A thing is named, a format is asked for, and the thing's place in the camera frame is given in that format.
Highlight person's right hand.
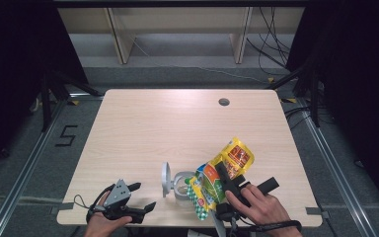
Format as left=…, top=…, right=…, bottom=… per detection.
left=224, top=183, right=294, bottom=227

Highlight black floor cables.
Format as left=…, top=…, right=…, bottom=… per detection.
left=283, top=106, right=311, bottom=130

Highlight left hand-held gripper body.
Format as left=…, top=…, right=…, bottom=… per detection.
left=85, top=179, right=146, bottom=224

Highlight yellow snack bag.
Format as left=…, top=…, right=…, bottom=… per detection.
left=189, top=136, right=256, bottom=222

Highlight metal floor rail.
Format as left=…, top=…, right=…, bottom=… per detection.
left=0, top=98, right=67, bottom=237
left=296, top=98, right=373, bottom=237

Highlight grey tape strip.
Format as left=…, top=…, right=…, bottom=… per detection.
left=304, top=206, right=331, bottom=219
left=49, top=201, right=76, bottom=215

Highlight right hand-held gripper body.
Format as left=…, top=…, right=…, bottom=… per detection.
left=211, top=174, right=281, bottom=237

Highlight black wrist strap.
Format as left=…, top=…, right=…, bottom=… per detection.
left=242, top=219, right=303, bottom=233

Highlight light wooden shelf unit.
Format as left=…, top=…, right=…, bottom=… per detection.
left=57, top=7, right=306, bottom=65

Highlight black tripod stand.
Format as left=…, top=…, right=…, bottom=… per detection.
left=265, top=55, right=323, bottom=128
left=38, top=67, right=104, bottom=133

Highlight glass jar with grey handle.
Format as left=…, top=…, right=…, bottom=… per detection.
left=161, top=161, right=199, bottom=209

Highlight person's left hand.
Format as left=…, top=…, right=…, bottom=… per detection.
left=83, top=191, right=133, bottom=237

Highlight black hanging cables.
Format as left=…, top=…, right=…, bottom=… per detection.
left=246, top=7, right=293, bottom=77

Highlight black lanyard cord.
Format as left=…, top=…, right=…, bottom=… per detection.
left=73, top=183, right=116, bottom=213

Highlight black curtain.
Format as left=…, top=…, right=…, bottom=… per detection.
left=285, top=0, right=379, bottom=211
left=0, top=0, right=91, bottom=174

